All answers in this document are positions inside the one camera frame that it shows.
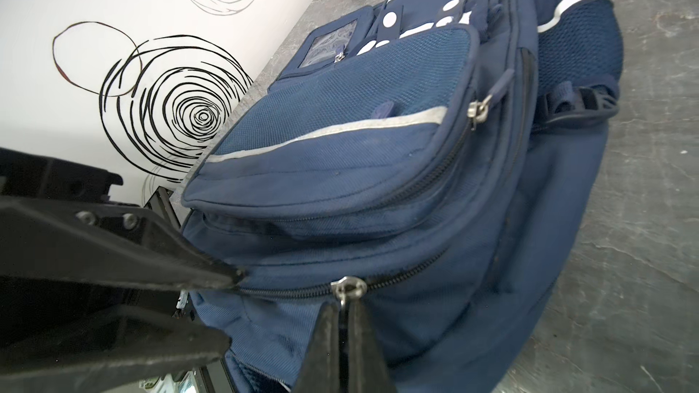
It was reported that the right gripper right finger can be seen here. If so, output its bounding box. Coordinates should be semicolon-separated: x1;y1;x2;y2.
347;300;396;393

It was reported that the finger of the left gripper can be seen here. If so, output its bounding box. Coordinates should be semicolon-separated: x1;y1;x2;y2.
1;306;230;392

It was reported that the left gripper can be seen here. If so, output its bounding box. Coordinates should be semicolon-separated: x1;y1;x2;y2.
1;148;243;290

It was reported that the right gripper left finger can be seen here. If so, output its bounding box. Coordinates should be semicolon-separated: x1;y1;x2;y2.
292;303;340;393

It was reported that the navy blue student backpack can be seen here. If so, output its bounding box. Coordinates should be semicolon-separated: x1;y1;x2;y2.
181;0;624;392

